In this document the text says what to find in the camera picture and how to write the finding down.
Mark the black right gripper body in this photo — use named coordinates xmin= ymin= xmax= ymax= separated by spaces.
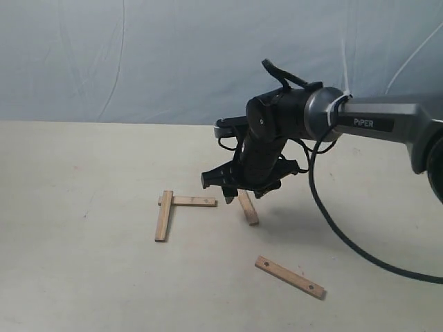
xmin=201 ymin=133 xmax=298 ymax=194

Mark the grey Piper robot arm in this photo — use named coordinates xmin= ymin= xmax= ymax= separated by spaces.
xmin=201 ymin=87 xmax=442 ymax=199

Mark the wooden piece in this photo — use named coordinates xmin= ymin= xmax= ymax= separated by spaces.
xmin=238 ymin=190 xmax=259 ymax=226

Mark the horizontal wooden stick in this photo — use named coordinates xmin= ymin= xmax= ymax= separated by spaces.
xmin=171 ymin=196 xmax=218 ymax=208

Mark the wood block with holes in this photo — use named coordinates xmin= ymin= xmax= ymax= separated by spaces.
xmin=255 ymin=256 xmax=326 ymax=300

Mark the grey backdrop cloth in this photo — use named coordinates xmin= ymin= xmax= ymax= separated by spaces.
xmin=1 ymin=1 xmax=442 ymax=124

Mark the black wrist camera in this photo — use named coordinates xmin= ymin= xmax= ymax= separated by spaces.
xmin=214 ymin=116 xmax=248 ymax=139

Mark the black cable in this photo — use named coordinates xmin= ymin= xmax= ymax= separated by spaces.
xmin=261 ymin=59 xmax=443 ymax=285

